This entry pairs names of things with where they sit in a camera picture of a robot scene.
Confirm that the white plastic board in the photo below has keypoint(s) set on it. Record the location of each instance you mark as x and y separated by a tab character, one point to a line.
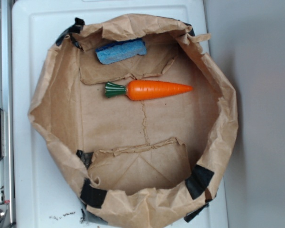
43	197

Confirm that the orange toy carrot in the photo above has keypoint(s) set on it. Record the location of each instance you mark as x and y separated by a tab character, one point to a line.
138	90

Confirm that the brown paper bag tray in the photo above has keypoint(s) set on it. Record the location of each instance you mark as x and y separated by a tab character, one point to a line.
136	164

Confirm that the blue sponge block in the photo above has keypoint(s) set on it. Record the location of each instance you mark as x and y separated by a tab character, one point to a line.
121	50

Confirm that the aluminium frame rail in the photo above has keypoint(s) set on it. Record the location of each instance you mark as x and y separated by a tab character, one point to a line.
7	191

